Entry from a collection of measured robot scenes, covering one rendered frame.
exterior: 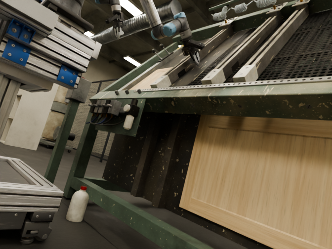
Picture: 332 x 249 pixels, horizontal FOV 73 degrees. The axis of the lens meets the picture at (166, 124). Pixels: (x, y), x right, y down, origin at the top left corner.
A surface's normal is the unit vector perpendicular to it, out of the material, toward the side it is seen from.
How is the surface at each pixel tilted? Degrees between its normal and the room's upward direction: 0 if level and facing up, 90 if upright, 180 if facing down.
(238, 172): 90
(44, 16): 90
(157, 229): 90
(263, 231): 90
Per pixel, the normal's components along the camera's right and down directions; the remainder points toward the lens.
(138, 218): -0.67, -0.29
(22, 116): 0.70, 0.07
